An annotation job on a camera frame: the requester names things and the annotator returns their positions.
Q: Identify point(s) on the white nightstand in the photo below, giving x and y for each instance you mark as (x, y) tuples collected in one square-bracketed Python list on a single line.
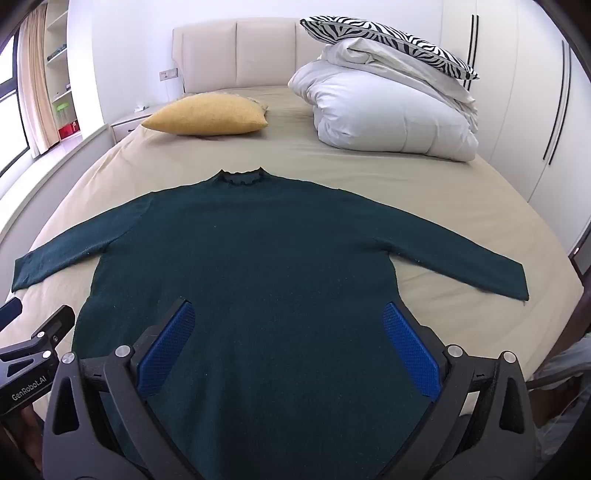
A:
[(127, 127)]

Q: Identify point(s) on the zebra print pillow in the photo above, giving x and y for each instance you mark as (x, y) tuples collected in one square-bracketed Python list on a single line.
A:
[(415, 46)]

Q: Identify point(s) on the bed with beige sheet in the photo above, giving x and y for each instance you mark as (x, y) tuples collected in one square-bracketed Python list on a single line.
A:
[(461, 221)]

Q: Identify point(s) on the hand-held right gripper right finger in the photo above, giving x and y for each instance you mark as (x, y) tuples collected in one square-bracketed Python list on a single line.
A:
[(408, 350)]

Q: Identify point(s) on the green plastic container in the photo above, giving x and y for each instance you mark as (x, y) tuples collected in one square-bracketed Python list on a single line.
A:
[(62, 107)]

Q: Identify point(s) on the yellow pillow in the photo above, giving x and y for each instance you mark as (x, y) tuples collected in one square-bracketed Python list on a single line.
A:
[(207, 115)]

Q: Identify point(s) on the red box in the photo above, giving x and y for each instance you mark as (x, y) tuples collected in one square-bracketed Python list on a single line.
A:
[(68, 130)]

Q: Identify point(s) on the beige padded headboard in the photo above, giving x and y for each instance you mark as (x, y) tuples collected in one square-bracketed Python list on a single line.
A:
[(268, 50)]

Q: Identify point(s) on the white folded duvet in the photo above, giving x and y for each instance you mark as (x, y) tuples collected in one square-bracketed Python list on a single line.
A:
[(392, 115)]

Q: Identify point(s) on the white wardrobe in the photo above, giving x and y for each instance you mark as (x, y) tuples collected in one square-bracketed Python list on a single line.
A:
[(517, 115)]

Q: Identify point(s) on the black framed window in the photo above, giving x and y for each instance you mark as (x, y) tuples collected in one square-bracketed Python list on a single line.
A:
[(11, 129)]

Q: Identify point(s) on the wall socket panel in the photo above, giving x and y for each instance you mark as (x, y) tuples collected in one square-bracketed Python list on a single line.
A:
[(168, 74)]

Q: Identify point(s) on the beige curtain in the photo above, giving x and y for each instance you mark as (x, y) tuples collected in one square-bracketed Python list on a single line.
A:
[(39, 92)]

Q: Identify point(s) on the white window sill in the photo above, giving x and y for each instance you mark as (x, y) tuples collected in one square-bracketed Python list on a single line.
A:
[(46, 175)]

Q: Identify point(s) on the dark green knit sweater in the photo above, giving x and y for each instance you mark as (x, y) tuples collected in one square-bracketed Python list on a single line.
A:
[(277, 277)]

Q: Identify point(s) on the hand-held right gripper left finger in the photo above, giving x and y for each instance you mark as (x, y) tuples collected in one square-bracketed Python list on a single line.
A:
[(166, 350)]

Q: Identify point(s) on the white wall shelf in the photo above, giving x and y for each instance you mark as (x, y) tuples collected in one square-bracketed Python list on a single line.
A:
[(57, 69)]

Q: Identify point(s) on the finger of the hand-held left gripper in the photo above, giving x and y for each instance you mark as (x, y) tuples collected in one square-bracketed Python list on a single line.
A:
[(10, 314), (51, 330)]

